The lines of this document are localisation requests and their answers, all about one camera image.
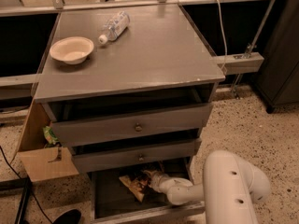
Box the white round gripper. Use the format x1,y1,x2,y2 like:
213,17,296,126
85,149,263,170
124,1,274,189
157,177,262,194
150,172,192,194

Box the brown yellow chip bag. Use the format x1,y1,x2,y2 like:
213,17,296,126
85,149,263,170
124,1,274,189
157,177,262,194
119,161,164,203

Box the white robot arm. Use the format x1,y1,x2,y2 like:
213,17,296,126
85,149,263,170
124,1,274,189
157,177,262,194
150,150,271,224

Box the grey middle drawer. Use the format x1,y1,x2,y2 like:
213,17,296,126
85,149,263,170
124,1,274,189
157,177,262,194
72,138,202,173

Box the grey drawer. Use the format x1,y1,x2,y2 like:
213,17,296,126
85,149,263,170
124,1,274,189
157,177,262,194
92,159,204,224
72,138,202,173
42,103,212,147

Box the grey bottom drawer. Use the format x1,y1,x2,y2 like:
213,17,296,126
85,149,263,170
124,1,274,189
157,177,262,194
92,159,204,224

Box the grey top drawer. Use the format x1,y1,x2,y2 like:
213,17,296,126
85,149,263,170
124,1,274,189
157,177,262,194
42,103,212,147

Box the grey drawer cabinet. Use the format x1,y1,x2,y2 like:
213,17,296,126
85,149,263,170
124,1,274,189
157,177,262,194
33,4,226,224

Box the green snack bag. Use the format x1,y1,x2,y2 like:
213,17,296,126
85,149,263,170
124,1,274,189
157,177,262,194
43,126,60,146

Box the black shoe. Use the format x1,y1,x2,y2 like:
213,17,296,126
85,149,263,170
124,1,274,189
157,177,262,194
52,209,81,224

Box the brown cardboard box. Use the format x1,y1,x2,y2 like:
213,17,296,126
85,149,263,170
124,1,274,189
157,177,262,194
17,102,78,182

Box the dark cabinet at right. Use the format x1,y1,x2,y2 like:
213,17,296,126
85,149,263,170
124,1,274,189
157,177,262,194
253,0,299,114

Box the white paper bowl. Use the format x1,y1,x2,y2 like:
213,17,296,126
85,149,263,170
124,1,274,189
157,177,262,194
50,36,94,65

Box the clear plastic water bottle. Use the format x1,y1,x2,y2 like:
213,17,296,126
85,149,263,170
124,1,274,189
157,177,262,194
98,11,130,45

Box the grey metal rail frame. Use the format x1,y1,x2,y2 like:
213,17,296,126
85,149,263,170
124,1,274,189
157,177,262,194
0,0,283,100

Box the black floor cable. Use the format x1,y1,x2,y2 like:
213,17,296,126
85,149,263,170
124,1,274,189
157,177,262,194
0,145,54,224

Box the white hanging cable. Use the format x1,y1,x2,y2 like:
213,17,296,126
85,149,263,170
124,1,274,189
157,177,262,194
203,0,229,72

